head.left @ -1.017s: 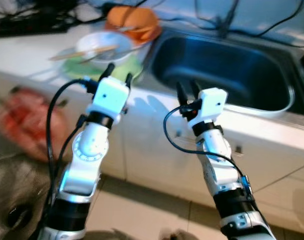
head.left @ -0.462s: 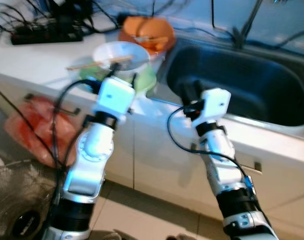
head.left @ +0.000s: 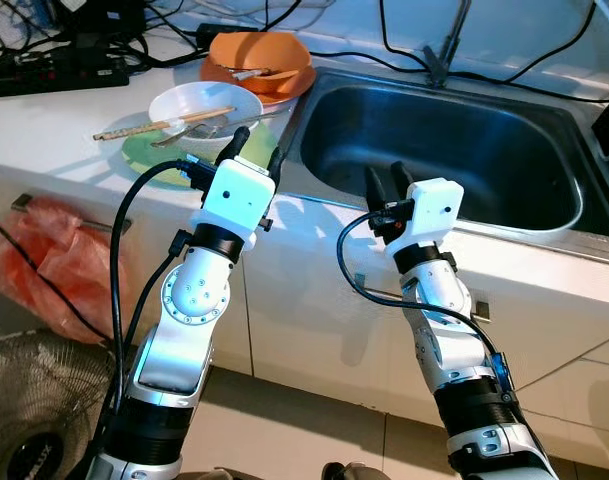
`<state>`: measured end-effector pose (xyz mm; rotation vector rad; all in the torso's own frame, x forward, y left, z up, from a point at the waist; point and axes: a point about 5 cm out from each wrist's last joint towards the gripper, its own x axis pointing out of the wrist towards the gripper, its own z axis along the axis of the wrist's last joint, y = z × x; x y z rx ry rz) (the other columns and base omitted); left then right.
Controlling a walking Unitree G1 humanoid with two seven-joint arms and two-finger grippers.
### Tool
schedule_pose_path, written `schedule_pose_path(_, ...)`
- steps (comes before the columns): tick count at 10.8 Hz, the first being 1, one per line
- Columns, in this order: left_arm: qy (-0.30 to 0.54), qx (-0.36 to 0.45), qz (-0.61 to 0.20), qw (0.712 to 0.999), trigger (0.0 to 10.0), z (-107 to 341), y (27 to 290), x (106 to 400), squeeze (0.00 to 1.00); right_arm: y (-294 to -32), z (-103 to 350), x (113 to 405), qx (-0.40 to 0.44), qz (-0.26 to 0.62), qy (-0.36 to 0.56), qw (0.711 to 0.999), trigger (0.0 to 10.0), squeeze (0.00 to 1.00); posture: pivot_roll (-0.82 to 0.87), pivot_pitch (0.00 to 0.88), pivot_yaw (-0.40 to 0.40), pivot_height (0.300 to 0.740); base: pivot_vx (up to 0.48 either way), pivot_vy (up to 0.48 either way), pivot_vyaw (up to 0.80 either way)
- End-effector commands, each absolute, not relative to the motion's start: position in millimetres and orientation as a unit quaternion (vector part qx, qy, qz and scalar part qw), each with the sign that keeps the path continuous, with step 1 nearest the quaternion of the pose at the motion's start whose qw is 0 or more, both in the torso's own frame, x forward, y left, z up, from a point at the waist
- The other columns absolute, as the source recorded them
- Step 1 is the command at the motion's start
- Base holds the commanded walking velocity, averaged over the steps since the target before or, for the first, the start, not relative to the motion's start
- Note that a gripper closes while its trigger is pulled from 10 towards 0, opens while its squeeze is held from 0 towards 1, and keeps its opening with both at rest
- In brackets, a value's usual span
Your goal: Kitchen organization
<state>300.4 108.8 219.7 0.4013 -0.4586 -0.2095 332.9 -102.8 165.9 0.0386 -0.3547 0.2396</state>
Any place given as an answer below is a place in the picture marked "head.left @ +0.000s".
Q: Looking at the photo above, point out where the white bowl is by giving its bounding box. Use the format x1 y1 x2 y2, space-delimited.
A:
149 82 265 151

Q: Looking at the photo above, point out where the wooden chopstick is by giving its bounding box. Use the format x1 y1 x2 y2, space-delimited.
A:
94 110 237 141
92 105 237 135

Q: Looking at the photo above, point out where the light green plate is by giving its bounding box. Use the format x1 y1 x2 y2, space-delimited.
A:
121 120 285 186

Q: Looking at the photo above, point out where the stainless steel sink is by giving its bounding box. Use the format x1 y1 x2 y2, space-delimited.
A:
274 65 609 266

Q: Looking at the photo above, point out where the orange plate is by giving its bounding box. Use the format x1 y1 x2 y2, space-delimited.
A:
199 60 317 109

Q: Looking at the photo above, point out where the orange bowl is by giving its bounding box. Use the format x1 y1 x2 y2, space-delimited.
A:
206 30 315 96

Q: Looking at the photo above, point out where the white sink cabinet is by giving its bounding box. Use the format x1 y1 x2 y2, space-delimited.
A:
0 40 609 471

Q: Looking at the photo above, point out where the black power adapter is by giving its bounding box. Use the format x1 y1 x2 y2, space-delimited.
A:
197 22 247 41

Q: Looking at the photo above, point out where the dark metal faucet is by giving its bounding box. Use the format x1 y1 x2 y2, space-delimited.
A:
422 0 475 89

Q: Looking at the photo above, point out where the red plastic bag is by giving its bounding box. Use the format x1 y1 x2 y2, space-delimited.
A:
0 197 140 346

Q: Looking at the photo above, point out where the black power strip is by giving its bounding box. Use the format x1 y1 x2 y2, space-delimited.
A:
0 52 130 99

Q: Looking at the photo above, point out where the black box device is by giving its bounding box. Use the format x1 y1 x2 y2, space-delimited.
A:
59 0 150 46

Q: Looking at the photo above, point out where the robot right leg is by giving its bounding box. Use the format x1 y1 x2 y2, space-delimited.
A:
322 462 390 480

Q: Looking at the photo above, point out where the robot leg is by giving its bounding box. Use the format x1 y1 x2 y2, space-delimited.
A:
322 462 390 480
184 468 275 480

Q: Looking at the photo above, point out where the robot left leg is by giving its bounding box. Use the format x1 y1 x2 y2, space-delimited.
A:
184 468 275 480

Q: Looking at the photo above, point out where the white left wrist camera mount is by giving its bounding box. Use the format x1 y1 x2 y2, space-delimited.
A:
199 155 277 251

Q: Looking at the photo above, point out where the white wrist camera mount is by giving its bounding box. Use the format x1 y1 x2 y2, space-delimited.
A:
199 155 277 251
389 178 465 253

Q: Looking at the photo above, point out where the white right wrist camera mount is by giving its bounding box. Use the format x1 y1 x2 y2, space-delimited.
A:
389 178 465 253

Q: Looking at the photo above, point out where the silver cabinet handle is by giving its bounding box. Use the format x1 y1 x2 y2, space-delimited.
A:
11 193 133 236
354 272 490 323

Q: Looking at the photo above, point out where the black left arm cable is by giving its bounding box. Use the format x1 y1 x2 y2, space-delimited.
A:
84 160 200 480

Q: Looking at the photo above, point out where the black fan cable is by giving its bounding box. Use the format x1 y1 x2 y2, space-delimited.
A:
0 215 115 346

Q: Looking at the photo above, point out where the wire grille floor fan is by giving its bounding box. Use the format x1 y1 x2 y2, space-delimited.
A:
0 330 120 480

